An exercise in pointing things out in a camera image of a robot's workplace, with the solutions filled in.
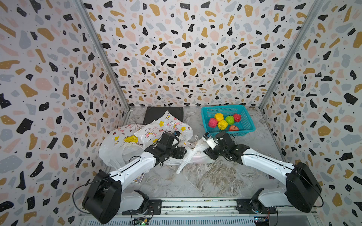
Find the red apple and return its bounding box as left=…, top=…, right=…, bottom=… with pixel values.
left=229, top=125, right=239, bottom=131

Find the white plastic bag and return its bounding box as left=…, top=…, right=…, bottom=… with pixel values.
left=122, top=111, right=194, bottom=155
left=164, top=139, right=214, bottom=174
left=99, top=124, right=144, bottom=169

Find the green toy fruit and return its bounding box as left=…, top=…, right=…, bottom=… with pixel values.
left=225, top=115, right=235, bottom=126

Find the pink toy fruit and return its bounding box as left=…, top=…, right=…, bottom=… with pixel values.
left=208, top=118, right=218, bottom=128

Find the red toy fruit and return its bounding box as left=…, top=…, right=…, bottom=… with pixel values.
left=233, top=114, right=241, bottom=122

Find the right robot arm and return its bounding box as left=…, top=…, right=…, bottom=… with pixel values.
left=202, top=131, right=322, bottom=213

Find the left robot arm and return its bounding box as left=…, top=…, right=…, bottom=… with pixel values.
left=82, top=131, right=187, bottom=224

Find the teal plastic basket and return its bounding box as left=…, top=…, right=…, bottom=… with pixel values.
left=201, top=105, right=255, bottom=137

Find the black hard case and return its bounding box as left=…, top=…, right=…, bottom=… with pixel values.
left=143, top=106, right=184, bottom=125

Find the playing card box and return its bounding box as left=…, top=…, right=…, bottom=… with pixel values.
left=133, top=173, right=145, bottom=184

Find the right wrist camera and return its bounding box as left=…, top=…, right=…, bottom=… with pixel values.
left=202, top=132, right=218, bottom=150

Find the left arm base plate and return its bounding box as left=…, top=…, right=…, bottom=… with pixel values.
left=122, top=199, right=162, bottom=217

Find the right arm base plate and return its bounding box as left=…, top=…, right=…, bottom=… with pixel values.
left=236, top=198, right=277, bottom=214

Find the aluminium front rail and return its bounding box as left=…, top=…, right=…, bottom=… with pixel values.
left=107, top=197, right=322, bottom=226

